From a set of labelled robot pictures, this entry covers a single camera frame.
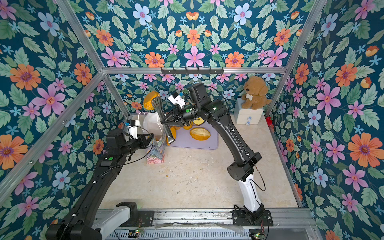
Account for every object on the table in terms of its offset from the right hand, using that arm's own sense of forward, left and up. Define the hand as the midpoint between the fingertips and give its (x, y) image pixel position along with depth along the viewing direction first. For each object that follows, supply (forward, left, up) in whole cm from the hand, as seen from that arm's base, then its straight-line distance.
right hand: (162, 121), depth 60 cm
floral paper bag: (+1, +8, -18) cm, 19 cm away
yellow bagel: (+32, -4, -40) cm, 52 cm away
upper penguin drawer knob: (+35, -48, -34) cm, 68 cm away
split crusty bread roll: (+22, -12, -36) cm, 44 cm away
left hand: (+5, +9, -15) cm, 18 cm away
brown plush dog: (+37, -47, -12) cm, 61 cm away
